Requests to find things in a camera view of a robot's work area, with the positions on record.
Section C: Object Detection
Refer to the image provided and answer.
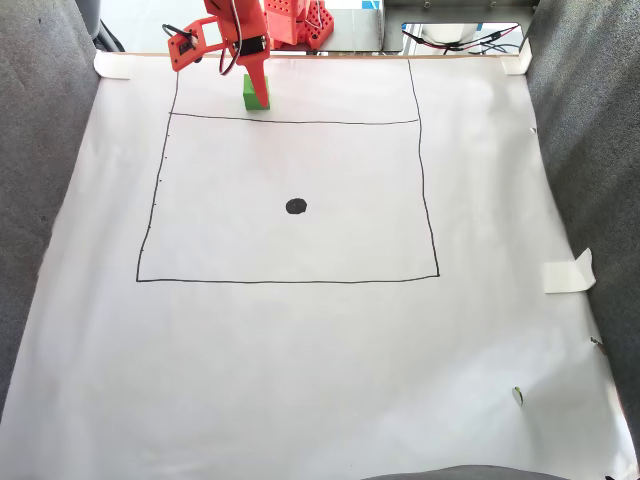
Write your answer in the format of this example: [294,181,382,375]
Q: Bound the metal base plate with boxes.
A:
[309,9,385,54]

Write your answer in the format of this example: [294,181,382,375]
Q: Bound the green foam block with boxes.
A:
[242,73,272,112]

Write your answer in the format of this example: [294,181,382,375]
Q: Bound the white paper sheet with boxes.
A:
[0,52,639,480]

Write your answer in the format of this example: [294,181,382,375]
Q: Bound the black camera cable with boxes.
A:
[161,23,195,42]

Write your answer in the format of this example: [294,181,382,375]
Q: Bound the gripper camera on orange mount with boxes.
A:
[166,14,222,73]

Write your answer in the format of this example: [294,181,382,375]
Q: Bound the white black servo cable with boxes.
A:
[218,0,245,78]

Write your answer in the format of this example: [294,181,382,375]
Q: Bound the white masking tape piece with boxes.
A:
[499,38,533,77]
[93,50,133,81]
[543,247,598,295]

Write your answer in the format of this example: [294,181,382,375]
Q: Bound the red and black cables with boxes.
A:
[401,26,522,56]

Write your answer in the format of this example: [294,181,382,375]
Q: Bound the grey metal frame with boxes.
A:
[382,0,540,54]

